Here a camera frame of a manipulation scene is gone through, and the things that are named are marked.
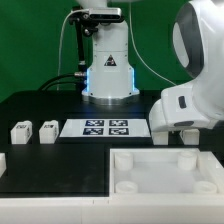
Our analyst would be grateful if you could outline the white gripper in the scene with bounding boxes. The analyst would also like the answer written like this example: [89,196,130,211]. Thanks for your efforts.
[149,81,224,132]

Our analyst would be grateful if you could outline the white square tabletop part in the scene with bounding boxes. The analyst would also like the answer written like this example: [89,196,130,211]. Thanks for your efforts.
[110,148,224,195]

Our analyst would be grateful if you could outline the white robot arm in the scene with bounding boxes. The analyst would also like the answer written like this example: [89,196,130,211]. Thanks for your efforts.
[76,0,224,133]

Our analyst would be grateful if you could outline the white sheet with markers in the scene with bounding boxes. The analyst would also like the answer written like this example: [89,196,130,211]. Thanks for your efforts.
[60,119,150,138]

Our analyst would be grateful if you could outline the white left obstacle block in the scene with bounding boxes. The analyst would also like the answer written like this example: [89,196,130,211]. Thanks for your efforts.
[0,153,6,178]

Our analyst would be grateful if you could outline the white front fence wall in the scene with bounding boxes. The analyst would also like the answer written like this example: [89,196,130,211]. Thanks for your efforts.
[0,196,224,224]

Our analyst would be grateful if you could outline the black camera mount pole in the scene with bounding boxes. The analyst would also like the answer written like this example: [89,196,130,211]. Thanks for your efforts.
[69,13,98,92]

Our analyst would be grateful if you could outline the grey camera on mount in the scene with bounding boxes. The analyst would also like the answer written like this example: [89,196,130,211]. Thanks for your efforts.
[89,8,122,20]

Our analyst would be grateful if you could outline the black cables at base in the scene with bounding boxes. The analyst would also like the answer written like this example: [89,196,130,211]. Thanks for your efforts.
[37,72,88,92]

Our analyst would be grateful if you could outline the white cable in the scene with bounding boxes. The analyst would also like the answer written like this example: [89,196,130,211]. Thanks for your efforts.
[56,9,90,92]

